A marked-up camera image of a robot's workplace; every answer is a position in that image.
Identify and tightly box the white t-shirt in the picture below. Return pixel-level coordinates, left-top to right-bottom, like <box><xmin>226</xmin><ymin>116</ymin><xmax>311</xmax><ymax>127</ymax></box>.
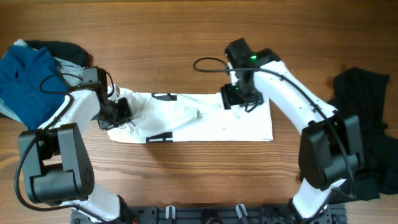
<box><xmin>108</xmin><ymin>88</ymin><xmax>273</xmax><ymax>144</ymax></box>

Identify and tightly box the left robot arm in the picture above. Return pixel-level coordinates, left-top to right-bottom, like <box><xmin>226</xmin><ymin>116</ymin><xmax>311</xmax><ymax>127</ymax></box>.
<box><xmin>14</xmin><ymin>82</ymin><xmax>138</xmax><ymax>223</ymax></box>

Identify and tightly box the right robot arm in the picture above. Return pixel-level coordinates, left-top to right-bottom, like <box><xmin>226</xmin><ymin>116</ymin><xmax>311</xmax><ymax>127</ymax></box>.
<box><xmin>221</xmin><ymin>45</ymin><xmax>364</xmax><ymax>223</ymax></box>

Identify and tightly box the folded black garment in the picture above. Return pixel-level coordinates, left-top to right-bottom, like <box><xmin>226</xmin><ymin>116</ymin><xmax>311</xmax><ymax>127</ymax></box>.
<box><xmin>25</xmin><ymin>40</ymin><xmax>93</xmax><ymax>67</ymax></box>

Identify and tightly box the folded blue shirt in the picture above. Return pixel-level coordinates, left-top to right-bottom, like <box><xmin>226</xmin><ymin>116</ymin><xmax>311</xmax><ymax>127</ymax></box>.
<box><xmin>1</xmin><ymin>45</ymin><xmax>67</xmax><ymax>129</ymax></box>

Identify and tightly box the black printed t-shirt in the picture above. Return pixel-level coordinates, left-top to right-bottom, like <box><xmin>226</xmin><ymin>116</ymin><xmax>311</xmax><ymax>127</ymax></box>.
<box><xmin>329</xmin><ymin>67</ymin><xmax>397</xmax><ymax>201</ymax></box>

